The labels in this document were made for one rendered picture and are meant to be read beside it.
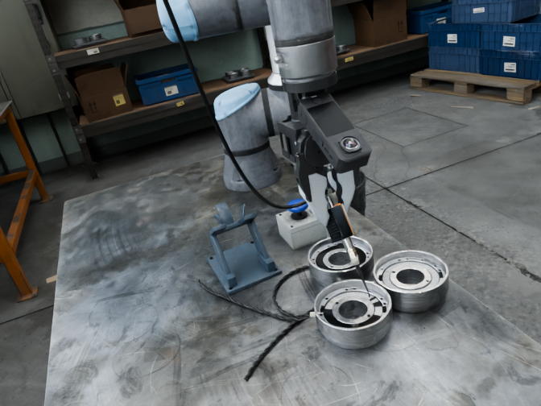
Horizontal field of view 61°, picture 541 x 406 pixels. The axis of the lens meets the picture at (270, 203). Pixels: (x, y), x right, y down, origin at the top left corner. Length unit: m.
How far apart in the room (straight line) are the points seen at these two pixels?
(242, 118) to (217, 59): 3.60
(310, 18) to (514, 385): 0.48
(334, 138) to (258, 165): 0.57
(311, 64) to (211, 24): 0.17
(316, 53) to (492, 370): 0.43
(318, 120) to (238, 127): 0.52
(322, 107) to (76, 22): 4.01
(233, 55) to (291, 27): 4.14
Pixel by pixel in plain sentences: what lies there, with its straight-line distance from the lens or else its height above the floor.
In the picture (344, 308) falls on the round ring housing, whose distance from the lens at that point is 0.68.
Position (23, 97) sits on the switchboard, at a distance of 4.34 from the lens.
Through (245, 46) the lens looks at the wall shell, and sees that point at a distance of 4.73.
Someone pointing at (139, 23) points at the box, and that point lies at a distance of 3.98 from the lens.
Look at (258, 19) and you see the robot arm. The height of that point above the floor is 1.20.
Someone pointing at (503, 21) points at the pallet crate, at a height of 0.59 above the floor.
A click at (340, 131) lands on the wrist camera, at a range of 0.56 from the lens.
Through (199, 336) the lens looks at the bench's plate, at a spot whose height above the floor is 0.80.
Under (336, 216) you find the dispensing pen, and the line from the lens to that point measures 0.65.
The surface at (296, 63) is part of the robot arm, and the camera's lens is 0.57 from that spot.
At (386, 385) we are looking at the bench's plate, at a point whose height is 0.80.
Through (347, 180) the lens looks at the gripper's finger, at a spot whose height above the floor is 0.98.
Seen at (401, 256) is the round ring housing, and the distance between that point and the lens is 0.75.
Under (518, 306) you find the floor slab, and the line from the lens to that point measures 1.98.
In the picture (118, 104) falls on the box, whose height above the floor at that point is 0.53.
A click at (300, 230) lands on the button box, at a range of 0.84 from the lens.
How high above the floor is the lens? 1.26
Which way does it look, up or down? 26 degrees down
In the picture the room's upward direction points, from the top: 11 degrees counter-clockwise
